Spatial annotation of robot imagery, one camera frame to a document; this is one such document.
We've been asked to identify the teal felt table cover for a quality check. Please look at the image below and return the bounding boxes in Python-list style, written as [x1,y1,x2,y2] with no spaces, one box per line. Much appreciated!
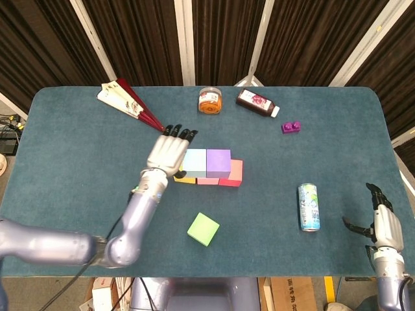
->
[0,85,415,279]

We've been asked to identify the brown cardboard box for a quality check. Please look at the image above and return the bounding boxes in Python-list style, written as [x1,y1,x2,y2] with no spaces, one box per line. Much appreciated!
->
[269,277,318,311]

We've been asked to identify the purple foam cube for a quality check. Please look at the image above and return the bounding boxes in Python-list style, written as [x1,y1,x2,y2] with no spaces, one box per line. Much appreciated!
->
[206,148,231,179]

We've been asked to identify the light blue foam cube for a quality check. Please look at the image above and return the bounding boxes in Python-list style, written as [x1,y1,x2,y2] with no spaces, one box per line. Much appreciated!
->
[181,148,208,178]

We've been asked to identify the clear jar with orange contents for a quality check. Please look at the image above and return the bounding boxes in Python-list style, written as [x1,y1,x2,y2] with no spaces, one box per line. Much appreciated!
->
[198,87,224,115]

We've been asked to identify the red foam cube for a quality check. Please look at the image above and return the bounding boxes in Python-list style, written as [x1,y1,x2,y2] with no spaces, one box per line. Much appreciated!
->
[218,159,244,187]

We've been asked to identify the brown bottle with white cap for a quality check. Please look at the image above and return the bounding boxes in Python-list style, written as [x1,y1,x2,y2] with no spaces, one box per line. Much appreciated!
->
[235,88,281,119]

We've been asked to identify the folding fan with red ribs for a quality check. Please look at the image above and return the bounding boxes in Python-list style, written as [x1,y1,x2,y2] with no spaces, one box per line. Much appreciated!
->
[96,77,167,132]

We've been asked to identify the yellow foam cube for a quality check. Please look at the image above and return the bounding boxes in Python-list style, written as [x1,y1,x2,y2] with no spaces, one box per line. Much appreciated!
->
[173,174,197,185]

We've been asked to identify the yellow post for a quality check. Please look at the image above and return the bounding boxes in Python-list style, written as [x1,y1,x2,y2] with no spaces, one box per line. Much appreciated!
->
[324,276,337,305]

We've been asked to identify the purple toy brick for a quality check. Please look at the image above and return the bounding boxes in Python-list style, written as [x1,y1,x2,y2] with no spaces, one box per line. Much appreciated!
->
[280,121,302,135]

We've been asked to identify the white cardboard box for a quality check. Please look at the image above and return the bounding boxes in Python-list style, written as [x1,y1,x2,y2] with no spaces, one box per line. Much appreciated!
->
[79,277,136,311]

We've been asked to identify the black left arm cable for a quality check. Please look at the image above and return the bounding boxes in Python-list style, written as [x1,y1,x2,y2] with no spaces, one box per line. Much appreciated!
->
[41,190,139,311]

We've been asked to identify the blue green drink can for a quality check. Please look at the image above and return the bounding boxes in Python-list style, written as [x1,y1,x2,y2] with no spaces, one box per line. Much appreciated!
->
[298,183,321,233]

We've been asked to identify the green foam cube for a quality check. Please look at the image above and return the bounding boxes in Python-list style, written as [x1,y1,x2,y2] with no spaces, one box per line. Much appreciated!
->
[186,212,220,248]

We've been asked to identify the silver robot torso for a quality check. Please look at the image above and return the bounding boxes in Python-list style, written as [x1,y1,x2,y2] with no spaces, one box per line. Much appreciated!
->
[129,277,262,311]

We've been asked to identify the light wooden board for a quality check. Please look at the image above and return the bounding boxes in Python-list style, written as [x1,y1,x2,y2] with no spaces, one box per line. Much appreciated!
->
[262,277,276,311]

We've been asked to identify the dark brown curtain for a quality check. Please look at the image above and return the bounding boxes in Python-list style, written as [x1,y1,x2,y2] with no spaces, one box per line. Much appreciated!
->
[0,0,415,169]

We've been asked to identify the black torso cable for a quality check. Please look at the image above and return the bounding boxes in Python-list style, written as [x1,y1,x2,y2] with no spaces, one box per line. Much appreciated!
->
[138,277,155,311]

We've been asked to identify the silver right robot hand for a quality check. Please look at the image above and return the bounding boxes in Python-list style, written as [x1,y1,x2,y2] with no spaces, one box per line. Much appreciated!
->
[342,183,405,253]

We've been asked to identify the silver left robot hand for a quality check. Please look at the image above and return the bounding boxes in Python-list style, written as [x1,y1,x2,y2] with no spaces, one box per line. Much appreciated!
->
[147,124,198,179]

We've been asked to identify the floor cable bundle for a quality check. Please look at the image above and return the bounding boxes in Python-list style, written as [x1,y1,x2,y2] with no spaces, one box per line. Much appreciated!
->
[0,113,25,133]

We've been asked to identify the black box on floor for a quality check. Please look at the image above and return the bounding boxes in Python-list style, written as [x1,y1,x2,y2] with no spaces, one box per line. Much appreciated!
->
[0,137,19,155]

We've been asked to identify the white frame post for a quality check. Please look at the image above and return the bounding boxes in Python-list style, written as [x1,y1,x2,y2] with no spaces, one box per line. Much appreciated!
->
[0,91,29,121]
[69,0,115,86]
[390,128,415,149]
[233,0,277,87]
[174,0,196,87]
[327,0,407,87]

